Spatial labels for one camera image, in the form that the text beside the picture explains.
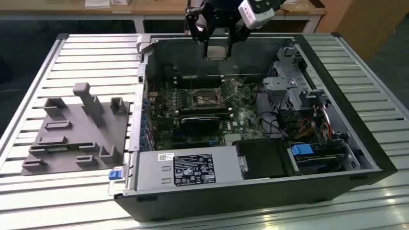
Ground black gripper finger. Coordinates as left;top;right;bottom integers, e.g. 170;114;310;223
185;8;214;58
223;20;250;60

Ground silver CPU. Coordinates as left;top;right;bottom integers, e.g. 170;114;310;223
206;45;229;60

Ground metal socket cover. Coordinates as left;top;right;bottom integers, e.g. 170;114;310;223
219;78;245;96

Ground RAM slot with white clips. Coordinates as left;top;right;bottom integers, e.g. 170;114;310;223
174;74;225;79
174;80;225;84

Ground CPU socket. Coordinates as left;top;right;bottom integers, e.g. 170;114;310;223
190;88;225;108

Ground long black RAM slot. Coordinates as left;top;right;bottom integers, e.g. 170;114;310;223
179;109;231;114
179;112;231;118

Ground metal drive cage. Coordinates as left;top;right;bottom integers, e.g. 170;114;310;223
261;46;323;113

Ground green motherboard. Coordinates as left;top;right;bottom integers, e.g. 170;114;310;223
145;79;269;150

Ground black graphics card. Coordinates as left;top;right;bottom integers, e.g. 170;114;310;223
178;115;221;134

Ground wooden cabinet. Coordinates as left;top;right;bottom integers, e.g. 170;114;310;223
314;0;409;62

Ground wooden desk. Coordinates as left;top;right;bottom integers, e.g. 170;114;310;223
0;0;326;34

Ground silver chipset heatsink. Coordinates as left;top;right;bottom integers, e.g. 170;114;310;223
223;133;242;145

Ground hard disk in blue carrier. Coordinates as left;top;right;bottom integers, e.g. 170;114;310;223
286;142;350;175

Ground black drive bay box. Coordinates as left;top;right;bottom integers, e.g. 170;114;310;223
234;138;302;180

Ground grey parts rack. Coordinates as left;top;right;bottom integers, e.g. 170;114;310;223
18;82;133;177

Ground grey power supply unit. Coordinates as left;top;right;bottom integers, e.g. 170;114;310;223
122;146;246;195

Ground blue case latch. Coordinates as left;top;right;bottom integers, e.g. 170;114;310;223
107;167;125;181

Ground black PC case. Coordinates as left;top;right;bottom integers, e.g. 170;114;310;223
113;32;398;223

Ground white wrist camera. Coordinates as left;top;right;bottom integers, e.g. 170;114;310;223
237;0;275;30

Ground black wire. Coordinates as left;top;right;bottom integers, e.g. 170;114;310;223
258;111;293;141

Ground yellow and red wires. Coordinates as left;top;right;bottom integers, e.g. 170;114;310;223
293;103;332;142

